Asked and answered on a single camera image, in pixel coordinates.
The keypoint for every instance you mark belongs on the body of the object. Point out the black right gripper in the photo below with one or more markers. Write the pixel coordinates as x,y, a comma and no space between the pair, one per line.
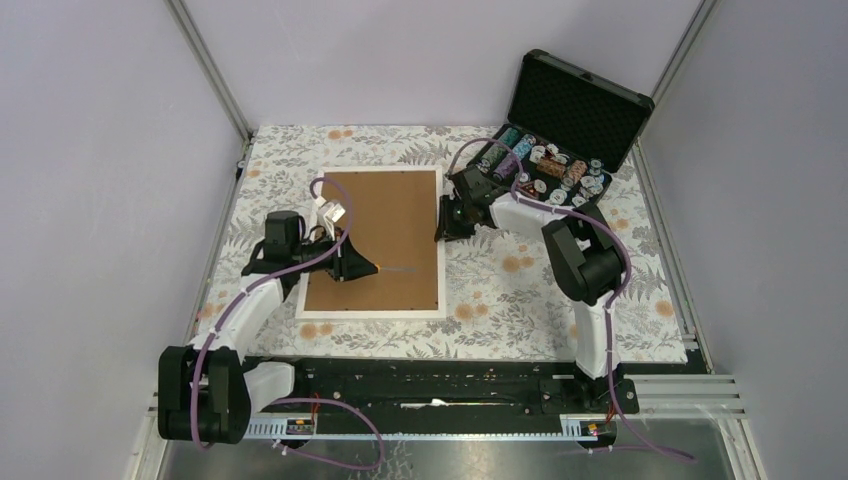
448,231

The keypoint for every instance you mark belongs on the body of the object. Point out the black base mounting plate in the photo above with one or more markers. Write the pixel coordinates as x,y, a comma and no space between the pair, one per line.
354,396

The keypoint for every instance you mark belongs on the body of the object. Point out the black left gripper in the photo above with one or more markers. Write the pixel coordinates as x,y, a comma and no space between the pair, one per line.
349,265

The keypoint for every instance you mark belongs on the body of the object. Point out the black poker chip case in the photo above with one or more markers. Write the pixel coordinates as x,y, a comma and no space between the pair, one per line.
566,133

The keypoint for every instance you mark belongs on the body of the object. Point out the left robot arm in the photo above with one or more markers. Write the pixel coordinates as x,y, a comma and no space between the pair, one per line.
225,344

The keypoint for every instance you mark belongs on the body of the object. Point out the yellow handled screwdriver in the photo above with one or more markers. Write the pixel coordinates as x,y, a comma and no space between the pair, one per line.
396,269

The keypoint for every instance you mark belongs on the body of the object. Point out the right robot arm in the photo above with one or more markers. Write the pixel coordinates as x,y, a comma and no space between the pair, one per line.
589,264

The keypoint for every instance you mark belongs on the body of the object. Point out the white picture frame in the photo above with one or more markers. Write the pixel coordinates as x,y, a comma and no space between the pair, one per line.
395,213

